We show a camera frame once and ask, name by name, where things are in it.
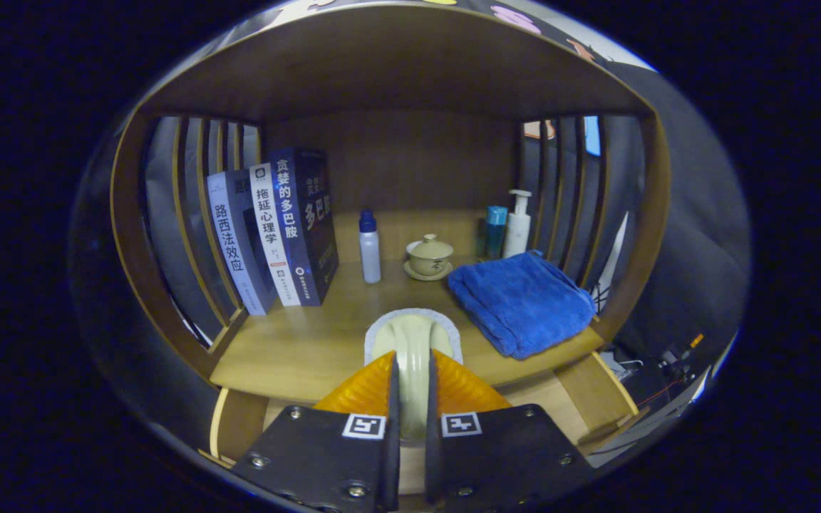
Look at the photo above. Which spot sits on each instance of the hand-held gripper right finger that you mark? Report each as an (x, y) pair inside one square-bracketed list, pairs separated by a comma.
[(433, 463)]

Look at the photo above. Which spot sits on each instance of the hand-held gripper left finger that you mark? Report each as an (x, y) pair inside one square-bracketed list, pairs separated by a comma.
[(390, 463)]

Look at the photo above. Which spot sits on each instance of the cream scrubbing brush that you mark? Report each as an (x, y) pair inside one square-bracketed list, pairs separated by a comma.
[(412, 370)]

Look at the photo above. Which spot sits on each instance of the wooden drawer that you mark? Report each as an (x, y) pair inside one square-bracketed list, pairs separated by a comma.
[(596, 392)]

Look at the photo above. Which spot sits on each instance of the wooden countertop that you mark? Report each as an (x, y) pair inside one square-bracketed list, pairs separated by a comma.
[(311, 349)]

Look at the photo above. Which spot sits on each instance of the wooden cabinet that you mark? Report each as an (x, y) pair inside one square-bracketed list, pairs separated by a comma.
[(410, 164)]

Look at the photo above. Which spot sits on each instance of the blue folded towel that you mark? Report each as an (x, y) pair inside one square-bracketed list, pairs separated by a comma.
[(524, 303)]

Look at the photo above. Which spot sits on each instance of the beige lidded teacup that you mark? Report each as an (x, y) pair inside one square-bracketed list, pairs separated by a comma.
[(430, 258)]

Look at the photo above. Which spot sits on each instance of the white bottle blue cap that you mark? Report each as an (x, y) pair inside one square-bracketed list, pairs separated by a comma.
[(370, 253)]

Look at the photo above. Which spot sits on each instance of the teal bottle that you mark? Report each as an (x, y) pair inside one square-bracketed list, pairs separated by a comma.
[(496, 231)]

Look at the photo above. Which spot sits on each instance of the white pump bottle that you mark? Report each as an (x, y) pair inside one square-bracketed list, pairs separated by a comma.
[(517, 231)]

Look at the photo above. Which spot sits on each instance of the dark blue book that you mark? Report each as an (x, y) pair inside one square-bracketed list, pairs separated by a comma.
[(303, 228)]

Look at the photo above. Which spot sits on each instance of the white spine book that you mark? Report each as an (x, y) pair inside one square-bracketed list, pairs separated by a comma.
[(271, 235)]

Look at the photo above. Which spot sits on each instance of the light blue book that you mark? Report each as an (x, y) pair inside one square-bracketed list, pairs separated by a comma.
[(236, 249)]

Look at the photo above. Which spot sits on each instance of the black equipment orange clip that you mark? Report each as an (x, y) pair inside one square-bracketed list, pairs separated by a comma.
[(678, 356)]

